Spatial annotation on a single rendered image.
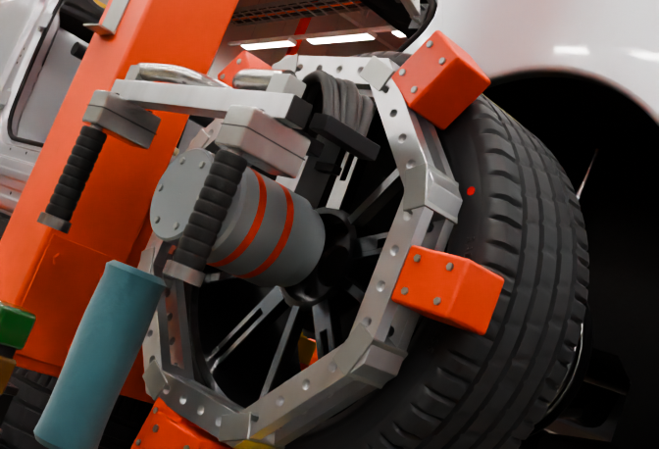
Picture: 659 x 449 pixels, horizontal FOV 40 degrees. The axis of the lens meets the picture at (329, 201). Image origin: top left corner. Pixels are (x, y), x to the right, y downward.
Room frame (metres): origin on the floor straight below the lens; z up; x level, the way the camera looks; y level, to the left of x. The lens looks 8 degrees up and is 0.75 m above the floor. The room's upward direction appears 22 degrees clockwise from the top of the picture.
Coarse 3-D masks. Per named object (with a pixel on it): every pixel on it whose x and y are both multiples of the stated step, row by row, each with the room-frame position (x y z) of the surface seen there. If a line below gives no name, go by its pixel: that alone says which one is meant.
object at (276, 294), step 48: (384, 144) 1.43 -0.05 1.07; (336, 192) 1.30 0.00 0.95; (384, 192) 1.23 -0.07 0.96; (336, 240) 1.33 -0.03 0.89; (384, 240) 1.21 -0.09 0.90; (240, 288) 1.51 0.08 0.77; (288, 288) 1.34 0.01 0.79; (336, 288) 1.25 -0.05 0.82; (192, 336) 1.42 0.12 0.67; (240, 336) 1.37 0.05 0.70; (288, 336) 1.29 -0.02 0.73; (336, 336) 1.23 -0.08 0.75; (240, 384) 1.40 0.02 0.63
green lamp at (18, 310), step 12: (0, 300) 0.96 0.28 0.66; (0, 312) 0.93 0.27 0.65; (12, 312) 0.94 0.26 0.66; (24, 312) 0.95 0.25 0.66; (0, 324) 0.93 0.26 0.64; (12, 324) 0.94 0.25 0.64; (24, 324) 0.95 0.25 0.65; (0, 336) 0.94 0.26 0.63; (12, 336) 0.94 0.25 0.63; (24, 336) 0.95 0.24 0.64
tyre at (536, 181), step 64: (448, 128) 1.15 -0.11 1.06; (512, 128) 1.17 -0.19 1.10; (512, 192) 1.08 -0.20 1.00; (512, 256) 1.06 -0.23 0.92; (576, 256) 1.17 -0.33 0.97; (512, 320) 1.08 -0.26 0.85; (576, 320) 1.17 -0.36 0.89; (384, 384) 1.10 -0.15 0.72; (448, 384) 1.06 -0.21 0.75; (512, 384) 1.12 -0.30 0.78; (320, 448) 1.15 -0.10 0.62; (384, 448) 1.09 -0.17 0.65; (448, 448) 1.14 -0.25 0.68; (512, 448) 1.19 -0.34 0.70
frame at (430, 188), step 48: (384, 96) 1.13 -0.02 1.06; (192, 144) 1.42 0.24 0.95; (432, 144) 1.10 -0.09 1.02; (432, 192) 1.03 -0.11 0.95; (432, 240) 1.06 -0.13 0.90; (384, 288) 1.03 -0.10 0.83; (384, 336) 1.04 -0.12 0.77; (192, 384) 1.31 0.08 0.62; (288, 384) 1.11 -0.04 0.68; (336, 384) 1.06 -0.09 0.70; (240, 432) 1.14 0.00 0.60; (288, 432) 1.14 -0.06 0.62
